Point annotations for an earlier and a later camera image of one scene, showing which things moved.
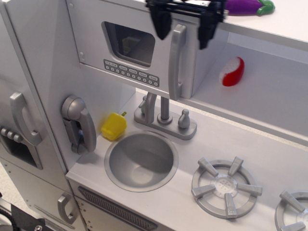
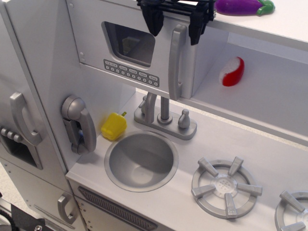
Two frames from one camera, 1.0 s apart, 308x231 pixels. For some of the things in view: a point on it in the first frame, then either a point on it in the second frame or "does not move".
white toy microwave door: (120, 37) does not move
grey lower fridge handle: (70, 219) does not move
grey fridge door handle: (33, 138) does not move
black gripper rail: (211, 11) to (202, 11)
